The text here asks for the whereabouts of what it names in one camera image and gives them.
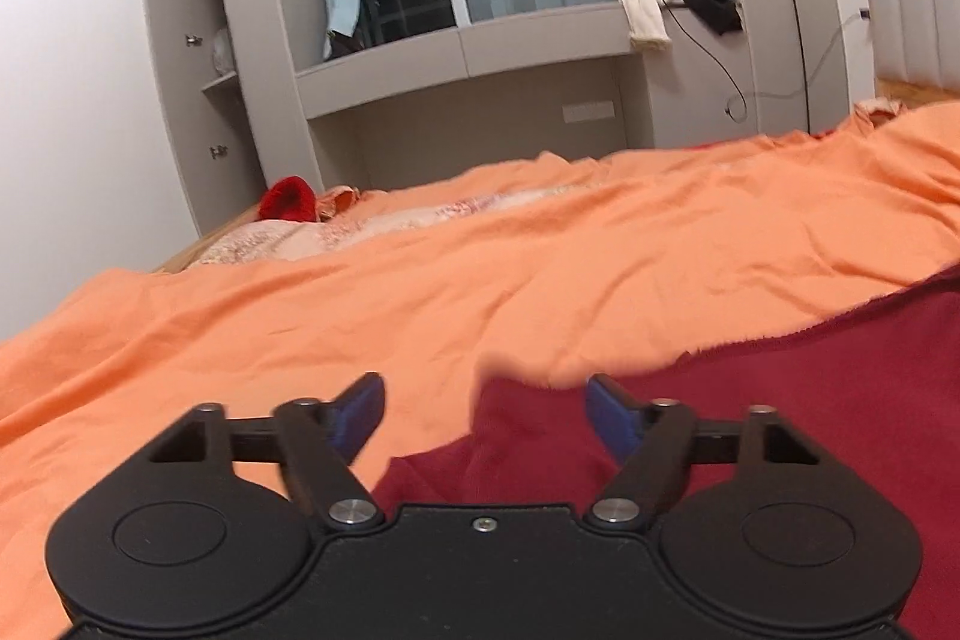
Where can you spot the white garment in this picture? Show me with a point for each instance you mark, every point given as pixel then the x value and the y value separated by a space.
pixel 645 21

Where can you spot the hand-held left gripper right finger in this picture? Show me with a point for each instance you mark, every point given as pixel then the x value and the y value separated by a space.
pixel 615 419

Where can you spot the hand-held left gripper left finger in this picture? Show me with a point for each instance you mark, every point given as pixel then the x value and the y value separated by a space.
pixel 358 419

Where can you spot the red plush item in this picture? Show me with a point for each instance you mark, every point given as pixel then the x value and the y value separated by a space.
pixel 287 199

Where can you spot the orange blanket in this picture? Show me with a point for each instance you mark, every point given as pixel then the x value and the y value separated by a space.
pixel 450 265

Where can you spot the grey padded wooden headboard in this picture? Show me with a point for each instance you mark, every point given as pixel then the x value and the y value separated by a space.
pixel 915 10

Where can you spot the grey built-in window desk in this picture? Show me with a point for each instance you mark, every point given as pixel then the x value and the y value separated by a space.
pixel 525 40

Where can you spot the black garment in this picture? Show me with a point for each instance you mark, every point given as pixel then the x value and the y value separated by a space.
pixel 720 14

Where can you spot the grey wardrobe with open door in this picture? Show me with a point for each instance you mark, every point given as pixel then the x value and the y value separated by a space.
pixel 262 48

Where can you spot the floral bed sheet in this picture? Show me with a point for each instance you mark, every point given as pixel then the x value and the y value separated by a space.
pixel 262 242

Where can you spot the dark red long-sleeve shirt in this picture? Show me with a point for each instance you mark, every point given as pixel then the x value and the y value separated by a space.
pixel 825 370

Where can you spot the dark bag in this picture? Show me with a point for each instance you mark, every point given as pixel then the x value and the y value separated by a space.
pixel 341 44

